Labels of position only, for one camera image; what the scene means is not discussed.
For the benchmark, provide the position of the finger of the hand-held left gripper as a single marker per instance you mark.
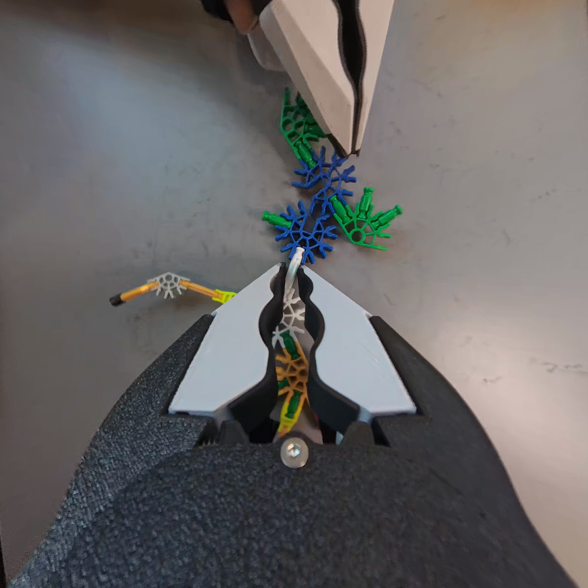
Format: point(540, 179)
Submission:
point(379, 41)
point(312, 59)

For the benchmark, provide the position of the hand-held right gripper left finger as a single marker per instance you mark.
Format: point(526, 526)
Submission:
point(220, 363)

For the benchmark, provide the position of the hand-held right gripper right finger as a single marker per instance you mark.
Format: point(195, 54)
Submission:
point(363, 363)

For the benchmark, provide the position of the green and blue toy assembly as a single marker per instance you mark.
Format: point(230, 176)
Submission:
point(340, 209)

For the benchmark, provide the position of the multicoloured toy hand assembly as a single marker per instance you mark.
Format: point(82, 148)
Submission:
point(278, 219)

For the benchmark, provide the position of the grey desk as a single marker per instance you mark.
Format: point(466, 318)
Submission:
point(115, 138)

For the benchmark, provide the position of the person's left hand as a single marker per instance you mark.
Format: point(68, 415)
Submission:
point(243, 16)

